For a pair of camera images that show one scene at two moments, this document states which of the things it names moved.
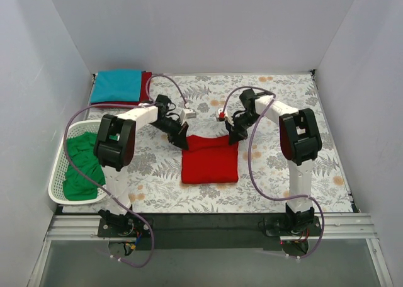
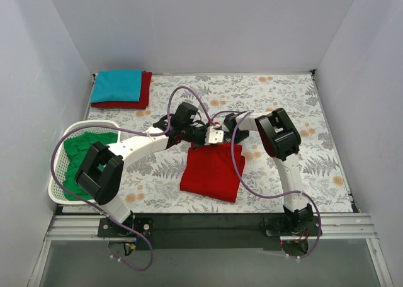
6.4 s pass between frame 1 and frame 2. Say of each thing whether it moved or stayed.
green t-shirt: stayed
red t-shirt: moved
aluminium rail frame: stayed
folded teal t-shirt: stayed
